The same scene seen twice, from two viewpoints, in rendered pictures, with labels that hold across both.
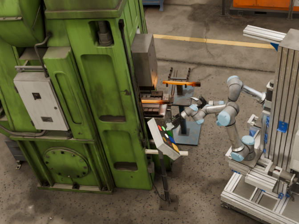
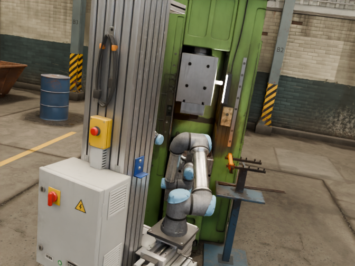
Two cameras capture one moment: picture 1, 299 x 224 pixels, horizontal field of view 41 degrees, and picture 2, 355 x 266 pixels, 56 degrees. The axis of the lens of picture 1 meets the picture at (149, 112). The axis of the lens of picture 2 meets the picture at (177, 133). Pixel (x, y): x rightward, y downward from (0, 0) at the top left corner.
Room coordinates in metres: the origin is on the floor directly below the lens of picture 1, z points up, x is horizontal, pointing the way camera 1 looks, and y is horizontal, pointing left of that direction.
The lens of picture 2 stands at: (2.14, -2.75, 1.81)
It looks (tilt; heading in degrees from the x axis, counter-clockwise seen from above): 15 degrees down; 73
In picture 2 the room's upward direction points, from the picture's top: 8 degrees clockwise
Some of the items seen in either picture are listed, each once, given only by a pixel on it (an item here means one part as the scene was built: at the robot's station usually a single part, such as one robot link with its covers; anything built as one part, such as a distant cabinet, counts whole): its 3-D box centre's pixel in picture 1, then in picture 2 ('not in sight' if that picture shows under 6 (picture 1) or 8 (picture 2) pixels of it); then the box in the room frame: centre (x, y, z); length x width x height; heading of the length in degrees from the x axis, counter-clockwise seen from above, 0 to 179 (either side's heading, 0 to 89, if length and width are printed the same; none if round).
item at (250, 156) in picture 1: (247, 151); not in sight; (2.30, -0.84, 0.87); 0.15 x 0.15 x 0.10
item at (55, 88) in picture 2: not in sight; (54, 97); (1.57, 4.52, 0.44); 0.59 x 0.59 x 0.88
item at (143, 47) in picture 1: (132, 57); (201, 78); (3.13, 0.07, 1.56); 0.42 x 0.39 x 0.40; 73
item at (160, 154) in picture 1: (163, 173); not in sight; (2.48, -0.03, 0.54); 0.04 x 0.04 x 1.08; 73
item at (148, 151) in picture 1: (167, 152); not in sight; (2.67, -0.11, 0.62); 0.44 x 0.05 x 0.05; 73
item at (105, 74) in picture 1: (117, 111); (159, 114); (2.86, 0.31, 1.15); 0.44 x 0.26 x 2.30; 73
